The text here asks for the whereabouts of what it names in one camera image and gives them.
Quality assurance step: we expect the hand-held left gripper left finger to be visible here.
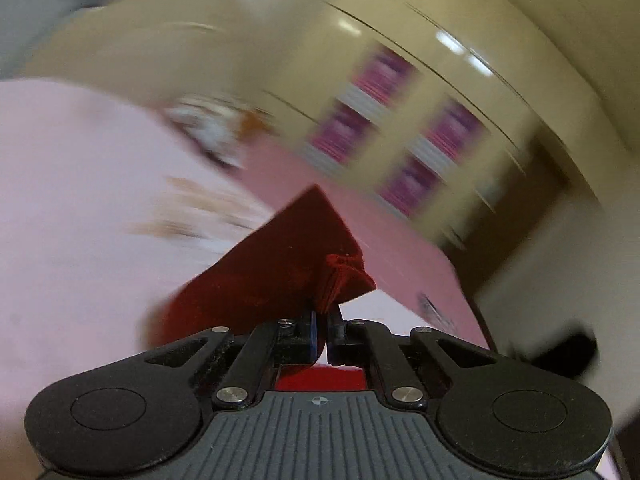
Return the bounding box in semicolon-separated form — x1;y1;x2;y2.
144;310;319;408

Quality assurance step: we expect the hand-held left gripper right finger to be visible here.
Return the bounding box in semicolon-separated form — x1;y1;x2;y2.
326;305;501;408

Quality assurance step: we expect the red knit garment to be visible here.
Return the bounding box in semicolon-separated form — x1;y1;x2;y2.
140;185;377;392

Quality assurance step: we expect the pink bedspread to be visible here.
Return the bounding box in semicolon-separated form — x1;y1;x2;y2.
244;137;493;351

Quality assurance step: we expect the black white striped cloth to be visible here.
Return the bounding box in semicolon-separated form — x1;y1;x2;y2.
417;291;457;332

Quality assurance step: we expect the orange patterned pillow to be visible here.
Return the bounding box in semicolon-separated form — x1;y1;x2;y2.
237;107;276;143

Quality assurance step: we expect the white floral pillow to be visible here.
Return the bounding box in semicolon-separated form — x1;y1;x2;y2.
162;95;246;168

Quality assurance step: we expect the dark object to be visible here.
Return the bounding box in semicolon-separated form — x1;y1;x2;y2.
510;327;601;378

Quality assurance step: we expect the white floral bed sheet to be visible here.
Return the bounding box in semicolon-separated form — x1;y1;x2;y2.
0;77;493;480

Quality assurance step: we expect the cream wardrobe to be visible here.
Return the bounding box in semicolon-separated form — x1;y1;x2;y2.
235;0;608;253

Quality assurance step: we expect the cream rounded headboard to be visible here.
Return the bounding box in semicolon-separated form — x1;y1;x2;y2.
22;0;266;111

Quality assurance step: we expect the purple wall poster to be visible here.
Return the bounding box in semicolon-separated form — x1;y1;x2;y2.
350;45;421;106
375;157;443;218
422;97;488;163
307;102;378;163

